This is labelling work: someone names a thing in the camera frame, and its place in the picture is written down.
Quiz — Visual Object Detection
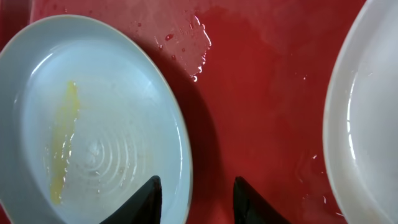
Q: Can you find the white plate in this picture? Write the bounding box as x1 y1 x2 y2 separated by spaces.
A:
323 0 397 223

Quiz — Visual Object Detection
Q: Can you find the red plastic tray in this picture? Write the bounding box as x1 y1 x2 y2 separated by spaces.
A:
1 0 363 223

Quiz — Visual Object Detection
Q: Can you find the light blue plate yellow stain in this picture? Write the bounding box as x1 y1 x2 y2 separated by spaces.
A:
1 15 193 223

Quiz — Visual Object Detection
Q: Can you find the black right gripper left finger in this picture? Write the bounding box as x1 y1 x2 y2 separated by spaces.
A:
101 175 162 224

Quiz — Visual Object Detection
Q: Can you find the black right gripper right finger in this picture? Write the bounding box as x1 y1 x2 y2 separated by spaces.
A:
233 176 290 224

